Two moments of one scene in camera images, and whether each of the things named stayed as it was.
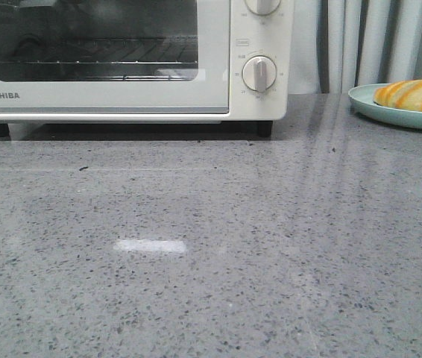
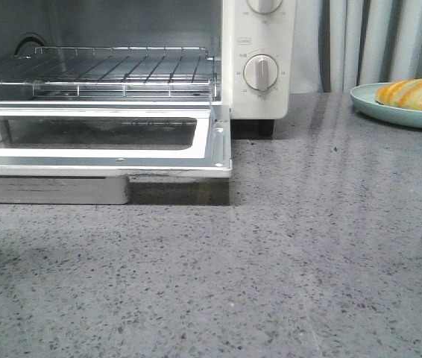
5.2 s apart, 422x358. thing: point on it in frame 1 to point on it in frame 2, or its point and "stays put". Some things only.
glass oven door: [101, 57] to [132, 154]
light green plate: [362, 97] stays put
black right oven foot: [265, 129] stays put
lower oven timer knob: [259, 73] stays put
